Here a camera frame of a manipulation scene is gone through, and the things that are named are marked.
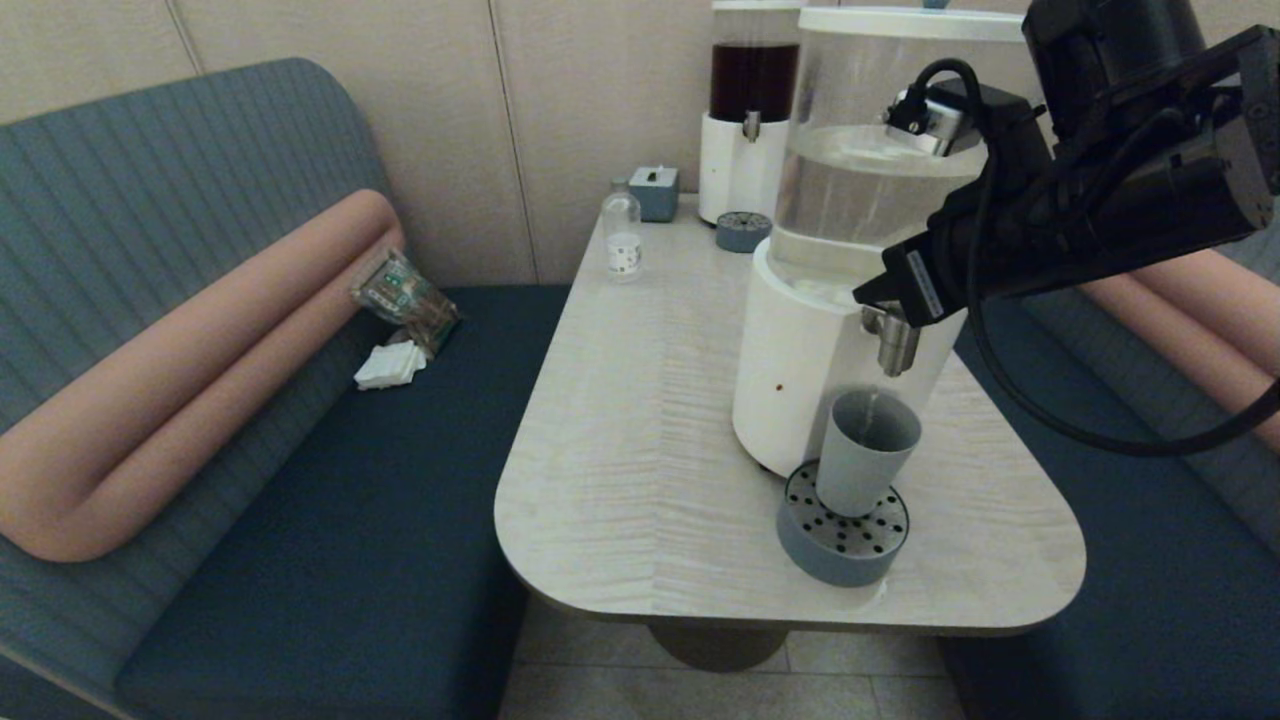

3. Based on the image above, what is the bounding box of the grey-blue plastic cup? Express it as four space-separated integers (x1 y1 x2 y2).
815 388 923 519

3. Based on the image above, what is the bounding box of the small blue perforated drip tray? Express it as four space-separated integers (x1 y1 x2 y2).
714 210 772 253

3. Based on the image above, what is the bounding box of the dark drink dispenser white base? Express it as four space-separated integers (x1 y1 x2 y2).
698 0 803 226

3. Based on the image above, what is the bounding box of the pink bolster beside snack bag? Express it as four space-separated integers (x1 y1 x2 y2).
0 188 404 564

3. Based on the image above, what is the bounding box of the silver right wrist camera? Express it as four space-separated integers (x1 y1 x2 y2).
885 88 969 158

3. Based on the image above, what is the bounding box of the large blue perforated drip tray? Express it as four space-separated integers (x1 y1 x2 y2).
776 458 911 588

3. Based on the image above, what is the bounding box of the blue tissue box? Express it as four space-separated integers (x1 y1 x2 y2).
629 165 680 223

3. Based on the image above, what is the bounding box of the clear water dispenser white base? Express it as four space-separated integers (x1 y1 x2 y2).
732 8 1051 479

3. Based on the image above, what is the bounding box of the blue bench with napkins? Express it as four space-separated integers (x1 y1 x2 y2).
0 57 571 720

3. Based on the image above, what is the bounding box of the metal water dispenser tap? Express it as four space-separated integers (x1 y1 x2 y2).
862 303 923 378

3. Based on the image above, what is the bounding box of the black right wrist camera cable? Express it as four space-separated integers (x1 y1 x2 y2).
885 58 1280 459

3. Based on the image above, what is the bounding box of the pink bolster on empty bench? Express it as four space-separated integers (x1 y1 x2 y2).
1080 248 1280 451

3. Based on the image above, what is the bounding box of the table pedestal with brass base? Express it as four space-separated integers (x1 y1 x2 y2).
645 620 791 674

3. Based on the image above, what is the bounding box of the clear glass bottle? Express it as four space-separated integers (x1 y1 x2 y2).
601 178 642 283

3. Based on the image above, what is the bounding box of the white napkin stack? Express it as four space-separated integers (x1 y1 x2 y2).
353 341 427 391

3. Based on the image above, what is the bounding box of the blue empty bench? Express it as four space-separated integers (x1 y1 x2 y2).
940 225 1280 720

